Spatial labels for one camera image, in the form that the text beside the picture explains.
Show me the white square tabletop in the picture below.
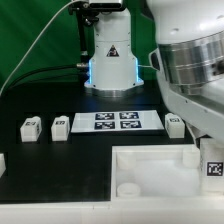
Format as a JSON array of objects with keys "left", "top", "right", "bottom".
[{"left": 110, "top": 143, "right": 224, "bottom": 202}]

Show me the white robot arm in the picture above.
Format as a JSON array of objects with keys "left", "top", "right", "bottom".
[{"left": 85, "top": 0, "right": 224, "bottom": 142}]

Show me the white marker sheet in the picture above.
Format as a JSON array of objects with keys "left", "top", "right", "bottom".
[{"left": 71, "top": 110, "right": 164, "bottom": 133}]

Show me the white block left edge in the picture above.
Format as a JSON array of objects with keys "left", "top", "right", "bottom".
[{"left": 0, "top": 154, "right": 6, "bottom": 178}]

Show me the black cable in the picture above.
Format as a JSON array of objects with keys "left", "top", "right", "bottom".
[{"left": 2, "top": 63, "right": 90, "bottom": 92}]

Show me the grey cable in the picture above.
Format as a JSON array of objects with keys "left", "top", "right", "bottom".
[{"left": 0, "top": 0, "right": 88, "bottom": 97}]

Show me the white L-shaped fence wall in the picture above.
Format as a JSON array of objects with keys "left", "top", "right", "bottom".
[{"left": 0, "top": 197, "right": 224, "bottom": 224}]

